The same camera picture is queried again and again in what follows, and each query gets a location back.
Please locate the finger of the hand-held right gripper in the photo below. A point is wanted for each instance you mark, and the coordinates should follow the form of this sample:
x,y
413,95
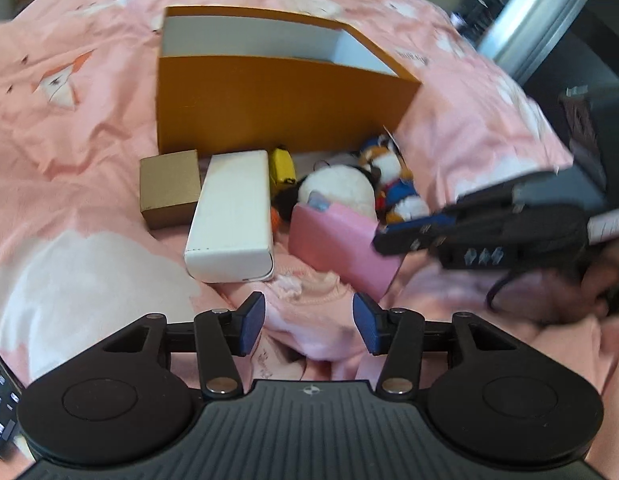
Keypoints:
x,y
424,223
477,257

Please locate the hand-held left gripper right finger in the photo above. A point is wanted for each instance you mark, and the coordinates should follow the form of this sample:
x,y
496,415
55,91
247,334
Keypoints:
x,y
367,324

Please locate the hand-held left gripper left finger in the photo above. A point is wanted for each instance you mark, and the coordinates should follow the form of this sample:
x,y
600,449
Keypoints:
x,y
253,322

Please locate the orange white plush toy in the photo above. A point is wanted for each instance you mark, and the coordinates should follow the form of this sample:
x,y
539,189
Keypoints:
x,y
389,166

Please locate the pink card case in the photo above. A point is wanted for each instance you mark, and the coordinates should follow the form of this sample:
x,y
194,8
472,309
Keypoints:
x,y
339,242

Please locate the panda plush toy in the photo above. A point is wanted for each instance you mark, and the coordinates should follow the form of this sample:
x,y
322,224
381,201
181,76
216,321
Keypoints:
x,y
334,185

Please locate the long white box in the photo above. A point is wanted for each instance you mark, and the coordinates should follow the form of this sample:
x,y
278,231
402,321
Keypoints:
x,y
229,220

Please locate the small yellow toy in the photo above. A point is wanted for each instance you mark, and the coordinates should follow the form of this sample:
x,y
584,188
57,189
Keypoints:
x,y
282,167

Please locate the small brown cardboard box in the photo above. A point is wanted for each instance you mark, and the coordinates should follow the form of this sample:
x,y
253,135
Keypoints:
x,y
169,185

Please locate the orange cardboard box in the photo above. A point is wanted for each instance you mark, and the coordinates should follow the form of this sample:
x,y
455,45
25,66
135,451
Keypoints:
x,y
269,105

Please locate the person's right hand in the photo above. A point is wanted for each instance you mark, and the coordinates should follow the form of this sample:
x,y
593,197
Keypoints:
x,y
607,285

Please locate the black phone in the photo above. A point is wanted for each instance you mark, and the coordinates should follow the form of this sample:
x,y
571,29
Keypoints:
x,y
2,405

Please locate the grey door frame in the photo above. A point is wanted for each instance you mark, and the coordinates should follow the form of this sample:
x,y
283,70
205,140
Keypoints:
x,y
529,15

